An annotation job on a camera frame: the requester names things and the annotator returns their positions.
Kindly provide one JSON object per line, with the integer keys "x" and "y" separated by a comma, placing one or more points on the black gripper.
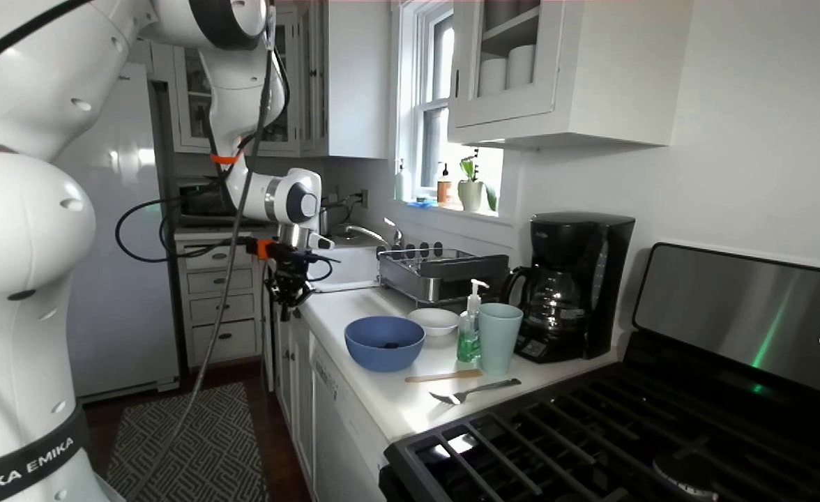
{"x": 290, "y": 268}

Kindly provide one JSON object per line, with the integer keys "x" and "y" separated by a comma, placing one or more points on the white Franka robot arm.
{"x": 20, "y": 233}

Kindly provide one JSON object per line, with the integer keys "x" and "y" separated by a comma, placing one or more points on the white kitchen sink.
{"x": 355, "y": 268}

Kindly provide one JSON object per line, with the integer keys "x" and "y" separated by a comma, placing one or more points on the white drawer unit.
{"x": 210, "y": 311}

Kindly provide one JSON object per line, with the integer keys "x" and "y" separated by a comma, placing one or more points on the chrome faucet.
{"x": 366, "y": 230}

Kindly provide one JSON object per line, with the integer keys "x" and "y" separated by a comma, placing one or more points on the blue bowl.
{"x": 382, "y": 344}

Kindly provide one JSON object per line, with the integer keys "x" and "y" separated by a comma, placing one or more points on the white base cabinet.
{"x": 294, "y": 400}

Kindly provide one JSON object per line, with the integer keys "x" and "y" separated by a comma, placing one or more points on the small white bowl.
{"x": 432, "y": 321}

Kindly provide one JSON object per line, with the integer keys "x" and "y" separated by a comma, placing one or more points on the metal dish rack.
{"x": 437, "y": 275}

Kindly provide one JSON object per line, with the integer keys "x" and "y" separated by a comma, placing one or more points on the white pump bottle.
{"x": 396, "y": 184}

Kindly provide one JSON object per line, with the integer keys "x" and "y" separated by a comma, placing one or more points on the blue sponge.
{"x": 421, "y": 202}

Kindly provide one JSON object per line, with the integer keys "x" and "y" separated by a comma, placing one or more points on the wooden stick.
{"x": 442, "y": 375}

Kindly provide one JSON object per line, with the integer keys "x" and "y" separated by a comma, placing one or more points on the green pump soap bottle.
{"x": 467, "y": 344}

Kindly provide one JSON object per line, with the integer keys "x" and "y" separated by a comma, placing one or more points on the orange pump bottle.
{"x": 444, "y": 187}

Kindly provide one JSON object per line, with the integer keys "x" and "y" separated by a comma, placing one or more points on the grey patterned rug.
{"x": 186, "y": 449}

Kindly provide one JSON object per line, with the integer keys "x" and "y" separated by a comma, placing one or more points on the metal fork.
{"x": 475, "y": 392}

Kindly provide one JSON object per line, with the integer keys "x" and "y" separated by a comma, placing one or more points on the plant in white pot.
{"x": 472, "y": 192}

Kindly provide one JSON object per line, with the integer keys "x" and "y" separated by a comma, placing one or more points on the teal plastic cup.
{"x": 499, "y": 337}

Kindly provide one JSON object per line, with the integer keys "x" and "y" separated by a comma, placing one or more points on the white framed window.
{"x": 437, "y": 121}

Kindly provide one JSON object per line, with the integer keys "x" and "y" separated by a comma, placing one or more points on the black coffee maker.
{"x": 566, "y": 279}

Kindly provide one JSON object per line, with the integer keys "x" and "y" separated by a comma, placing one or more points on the white mug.
{"x": 518, "y": 67}
{"x": 490, "y": 74}

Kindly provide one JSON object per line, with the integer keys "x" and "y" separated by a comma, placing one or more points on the white glass door cabinet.
{"x": 594, "y": 85}

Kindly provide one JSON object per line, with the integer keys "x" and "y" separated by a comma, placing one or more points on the black gas stove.
{"x": 707, "y": 418}

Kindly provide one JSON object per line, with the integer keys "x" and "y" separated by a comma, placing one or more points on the wall power outlet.
{"x": 359, "y": 198}

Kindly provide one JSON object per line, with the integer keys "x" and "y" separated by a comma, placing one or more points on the white wall cabinet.
{"x": 355, "y": 85}

